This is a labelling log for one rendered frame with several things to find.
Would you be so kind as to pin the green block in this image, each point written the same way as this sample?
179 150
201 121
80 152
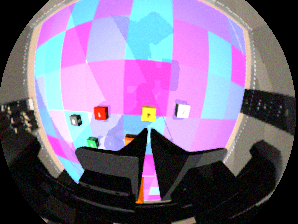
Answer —
92 142

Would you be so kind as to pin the yellow block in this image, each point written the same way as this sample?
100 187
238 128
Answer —
149 113

